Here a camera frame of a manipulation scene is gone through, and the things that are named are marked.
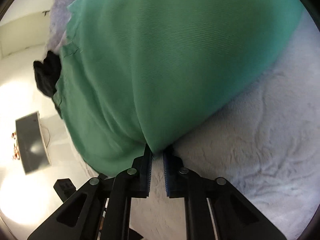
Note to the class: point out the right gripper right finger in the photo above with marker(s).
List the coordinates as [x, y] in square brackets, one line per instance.
[214, 208]

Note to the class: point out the lavender embossed bed blanket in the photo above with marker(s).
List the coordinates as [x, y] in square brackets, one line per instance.
[265, 140]

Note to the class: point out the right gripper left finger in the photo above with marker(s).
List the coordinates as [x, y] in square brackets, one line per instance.
[100, 209]

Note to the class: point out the green garment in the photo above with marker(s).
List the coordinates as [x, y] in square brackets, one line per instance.
[139, 73]

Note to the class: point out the black folded garment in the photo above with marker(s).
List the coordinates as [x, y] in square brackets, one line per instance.
[47, 73]

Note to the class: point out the wall-mounted television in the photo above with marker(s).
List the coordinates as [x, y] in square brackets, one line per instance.
[30, 140]

